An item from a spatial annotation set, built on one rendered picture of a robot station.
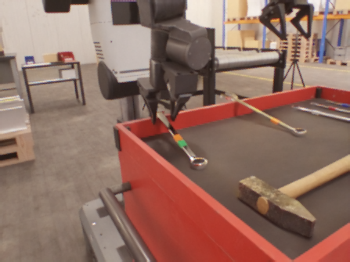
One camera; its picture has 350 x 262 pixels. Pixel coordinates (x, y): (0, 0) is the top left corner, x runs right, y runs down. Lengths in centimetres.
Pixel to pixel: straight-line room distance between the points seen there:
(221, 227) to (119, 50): 81
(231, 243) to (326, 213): 15
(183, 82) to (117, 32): 58
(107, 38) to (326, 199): 83
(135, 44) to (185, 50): 59
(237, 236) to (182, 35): 32
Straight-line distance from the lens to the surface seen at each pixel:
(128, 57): 102
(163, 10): 50
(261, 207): 37
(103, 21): 101
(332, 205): 42
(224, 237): 31
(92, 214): 150
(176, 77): 45
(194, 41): 46
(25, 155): 299
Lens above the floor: 113
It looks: 20 degrees down
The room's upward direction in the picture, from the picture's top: 2 degrees counter-clockwise
